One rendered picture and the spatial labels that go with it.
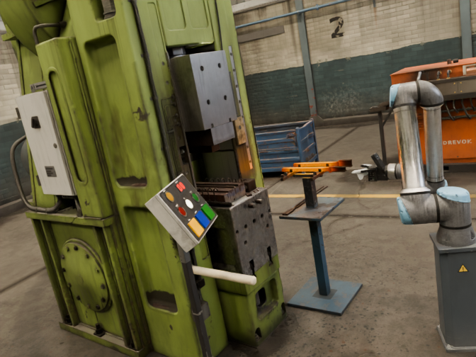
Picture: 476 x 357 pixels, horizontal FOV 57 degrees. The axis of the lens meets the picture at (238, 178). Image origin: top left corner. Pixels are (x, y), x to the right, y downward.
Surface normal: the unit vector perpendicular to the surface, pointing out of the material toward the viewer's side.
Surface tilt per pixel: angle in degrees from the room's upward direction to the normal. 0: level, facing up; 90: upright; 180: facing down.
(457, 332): 91
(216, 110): 90
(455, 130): 90
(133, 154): 89
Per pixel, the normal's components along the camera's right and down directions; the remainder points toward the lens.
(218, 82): 0.79, 0.00
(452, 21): -0.51, 0.31
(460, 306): -0.20, 0.27
